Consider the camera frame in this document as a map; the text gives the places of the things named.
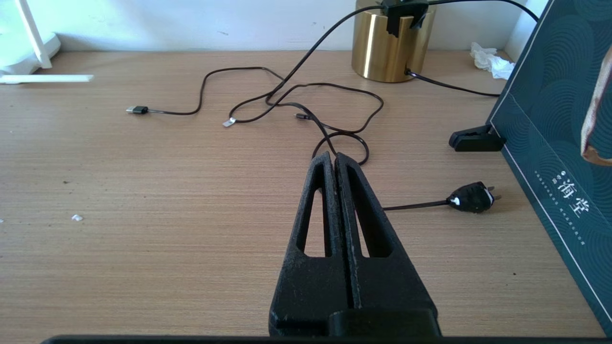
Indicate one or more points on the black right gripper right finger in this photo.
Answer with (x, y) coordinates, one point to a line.
(392, 286)

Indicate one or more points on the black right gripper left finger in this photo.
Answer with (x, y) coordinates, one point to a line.
(306, 286)

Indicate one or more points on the white router with antennas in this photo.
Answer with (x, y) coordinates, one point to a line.
(26, 45)

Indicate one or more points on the black clip stand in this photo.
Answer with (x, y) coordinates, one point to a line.
(475, 139)

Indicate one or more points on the gold desk lamp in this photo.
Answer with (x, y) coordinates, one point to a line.
(389, 50)

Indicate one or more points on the crumpled white tissue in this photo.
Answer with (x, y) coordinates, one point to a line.
(492, 59)

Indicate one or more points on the brown beige strip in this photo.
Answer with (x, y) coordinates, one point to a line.
(597, 119)

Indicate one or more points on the black clip on lamp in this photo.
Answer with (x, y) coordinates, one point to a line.
(404, 14)

